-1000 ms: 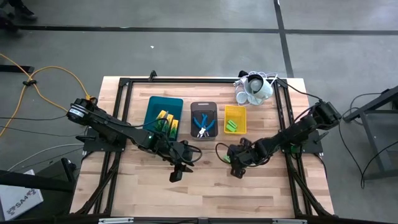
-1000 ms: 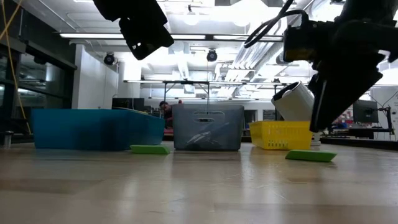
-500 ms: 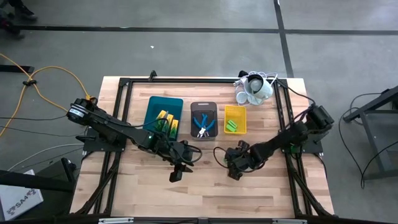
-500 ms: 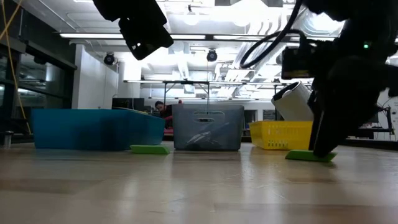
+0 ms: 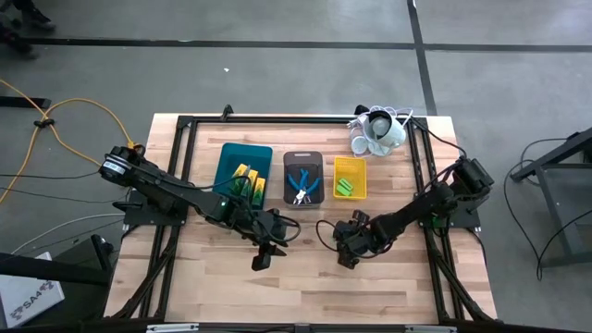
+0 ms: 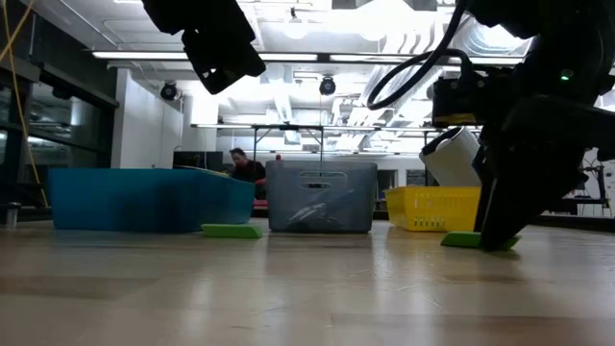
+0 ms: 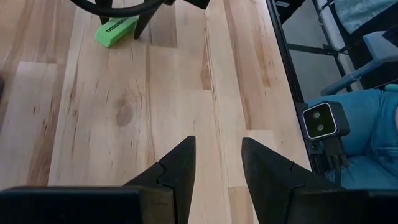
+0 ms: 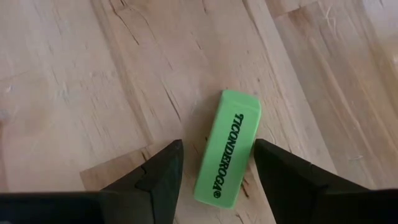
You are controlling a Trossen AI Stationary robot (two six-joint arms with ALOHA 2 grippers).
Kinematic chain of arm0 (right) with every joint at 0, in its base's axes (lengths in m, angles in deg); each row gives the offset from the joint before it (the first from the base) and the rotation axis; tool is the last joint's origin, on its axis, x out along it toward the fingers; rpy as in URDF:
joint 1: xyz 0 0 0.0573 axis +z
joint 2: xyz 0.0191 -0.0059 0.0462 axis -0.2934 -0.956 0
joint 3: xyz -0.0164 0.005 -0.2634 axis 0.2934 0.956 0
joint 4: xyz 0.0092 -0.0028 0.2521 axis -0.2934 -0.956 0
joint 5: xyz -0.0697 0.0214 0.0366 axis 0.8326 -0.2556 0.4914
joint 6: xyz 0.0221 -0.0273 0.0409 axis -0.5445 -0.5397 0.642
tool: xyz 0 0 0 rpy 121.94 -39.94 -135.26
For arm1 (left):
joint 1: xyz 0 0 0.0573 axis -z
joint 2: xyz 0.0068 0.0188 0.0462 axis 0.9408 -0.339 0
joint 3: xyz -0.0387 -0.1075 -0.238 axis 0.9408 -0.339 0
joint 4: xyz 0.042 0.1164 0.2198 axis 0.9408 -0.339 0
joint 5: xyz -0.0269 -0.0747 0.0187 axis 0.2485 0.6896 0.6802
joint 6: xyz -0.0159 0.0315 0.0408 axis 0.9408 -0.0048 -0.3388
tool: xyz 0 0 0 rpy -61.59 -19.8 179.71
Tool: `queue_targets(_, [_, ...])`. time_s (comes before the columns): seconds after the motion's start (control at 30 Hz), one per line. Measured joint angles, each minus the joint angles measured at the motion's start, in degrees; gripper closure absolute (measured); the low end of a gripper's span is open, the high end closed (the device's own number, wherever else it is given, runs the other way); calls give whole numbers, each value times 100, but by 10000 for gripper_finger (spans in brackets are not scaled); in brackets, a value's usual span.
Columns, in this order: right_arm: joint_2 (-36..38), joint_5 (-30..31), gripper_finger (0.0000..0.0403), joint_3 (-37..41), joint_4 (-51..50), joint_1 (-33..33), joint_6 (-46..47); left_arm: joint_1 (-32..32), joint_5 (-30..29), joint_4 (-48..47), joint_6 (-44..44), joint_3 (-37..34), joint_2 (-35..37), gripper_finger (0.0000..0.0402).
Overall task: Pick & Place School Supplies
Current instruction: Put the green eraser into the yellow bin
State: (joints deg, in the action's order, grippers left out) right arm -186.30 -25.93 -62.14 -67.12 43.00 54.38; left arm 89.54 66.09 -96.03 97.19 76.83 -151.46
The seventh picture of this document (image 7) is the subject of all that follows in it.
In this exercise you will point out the person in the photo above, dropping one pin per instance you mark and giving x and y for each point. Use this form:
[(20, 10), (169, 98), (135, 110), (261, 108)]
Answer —
[(367, 124)]

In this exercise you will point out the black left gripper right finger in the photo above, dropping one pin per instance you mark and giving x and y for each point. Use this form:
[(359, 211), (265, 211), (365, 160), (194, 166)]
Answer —
[(267, 174)]

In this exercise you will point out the green eraser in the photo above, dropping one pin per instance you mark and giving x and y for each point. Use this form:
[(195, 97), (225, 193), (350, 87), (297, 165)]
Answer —
[(115, 32)]

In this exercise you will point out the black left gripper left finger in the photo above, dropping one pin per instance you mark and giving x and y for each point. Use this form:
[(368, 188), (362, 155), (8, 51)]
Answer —
[(180, 168)]

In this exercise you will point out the black table-level camera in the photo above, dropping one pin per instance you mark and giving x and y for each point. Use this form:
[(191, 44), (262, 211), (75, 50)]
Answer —
[(320, 121)]

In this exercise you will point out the grey black office chair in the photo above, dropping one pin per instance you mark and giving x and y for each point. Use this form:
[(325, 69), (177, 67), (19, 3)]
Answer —
[(376, 49)]

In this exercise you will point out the black aluminium table frame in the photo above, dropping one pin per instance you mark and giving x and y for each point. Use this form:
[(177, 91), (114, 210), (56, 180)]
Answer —
[(287, 62)]

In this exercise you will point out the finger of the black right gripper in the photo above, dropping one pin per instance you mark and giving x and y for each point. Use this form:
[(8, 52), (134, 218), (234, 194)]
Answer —
[(105, 20), (141, 26)]

